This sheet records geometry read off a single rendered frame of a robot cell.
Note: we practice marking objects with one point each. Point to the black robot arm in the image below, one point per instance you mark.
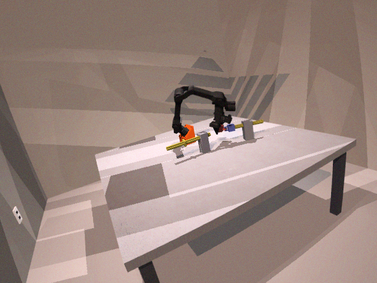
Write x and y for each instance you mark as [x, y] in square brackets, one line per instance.
[217, 97]

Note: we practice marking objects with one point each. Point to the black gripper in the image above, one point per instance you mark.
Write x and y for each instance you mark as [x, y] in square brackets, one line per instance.
[217, 123]

